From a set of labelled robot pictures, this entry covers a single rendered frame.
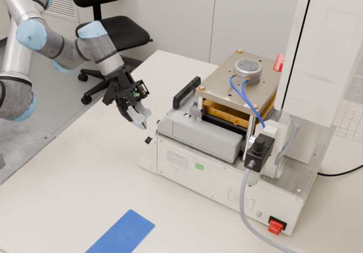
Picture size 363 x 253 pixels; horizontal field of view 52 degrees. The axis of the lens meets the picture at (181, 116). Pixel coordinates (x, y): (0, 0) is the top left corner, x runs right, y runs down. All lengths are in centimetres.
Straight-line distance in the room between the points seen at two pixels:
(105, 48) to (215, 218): 59
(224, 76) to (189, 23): 178
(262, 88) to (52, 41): 59
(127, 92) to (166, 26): 183
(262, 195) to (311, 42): 46
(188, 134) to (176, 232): 28
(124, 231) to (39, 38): 58
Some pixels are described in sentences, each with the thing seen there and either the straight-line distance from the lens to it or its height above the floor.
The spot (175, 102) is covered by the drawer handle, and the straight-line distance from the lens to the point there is 115.
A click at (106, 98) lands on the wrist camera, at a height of 96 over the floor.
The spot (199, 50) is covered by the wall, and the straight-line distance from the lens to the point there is 287.
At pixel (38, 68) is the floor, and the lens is 340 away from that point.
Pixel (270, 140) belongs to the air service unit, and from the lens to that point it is 90.
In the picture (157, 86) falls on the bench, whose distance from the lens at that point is 166.
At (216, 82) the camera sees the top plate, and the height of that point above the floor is 111.
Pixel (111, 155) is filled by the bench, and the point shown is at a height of 75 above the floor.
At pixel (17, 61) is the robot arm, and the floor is 102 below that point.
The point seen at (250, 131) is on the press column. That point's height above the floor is 104.
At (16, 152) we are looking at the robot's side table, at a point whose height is 75.
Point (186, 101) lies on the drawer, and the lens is 119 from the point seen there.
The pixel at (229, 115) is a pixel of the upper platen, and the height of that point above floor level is 104.
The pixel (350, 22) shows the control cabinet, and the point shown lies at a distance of 77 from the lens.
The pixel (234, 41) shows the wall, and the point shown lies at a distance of 274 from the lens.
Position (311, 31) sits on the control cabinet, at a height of 135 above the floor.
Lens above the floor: 166
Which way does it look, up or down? 38 degrees down
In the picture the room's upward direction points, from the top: 3 degrees clockwise
